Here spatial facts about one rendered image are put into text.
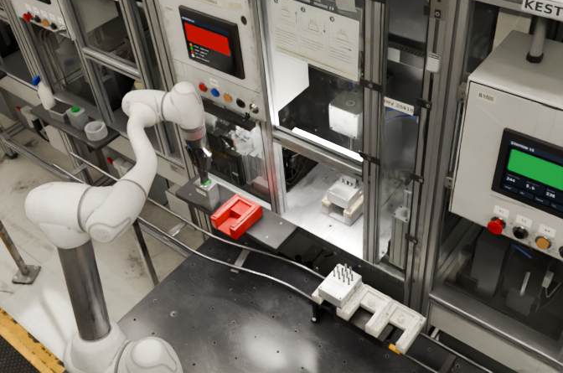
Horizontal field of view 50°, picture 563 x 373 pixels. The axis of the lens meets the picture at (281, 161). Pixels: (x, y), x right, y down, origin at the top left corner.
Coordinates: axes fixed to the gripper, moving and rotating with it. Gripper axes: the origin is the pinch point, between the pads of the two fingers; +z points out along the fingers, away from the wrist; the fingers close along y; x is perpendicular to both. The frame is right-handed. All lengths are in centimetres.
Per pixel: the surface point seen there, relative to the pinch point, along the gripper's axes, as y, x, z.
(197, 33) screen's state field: -4, -7, -59
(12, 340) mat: 90, 73, 105
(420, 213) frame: -86, -11, -20
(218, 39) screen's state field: -13, -7, -60
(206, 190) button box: -3.4, 3.0, 4.2
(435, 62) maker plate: -86, -10, -74
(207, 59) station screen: -6, -7, -50
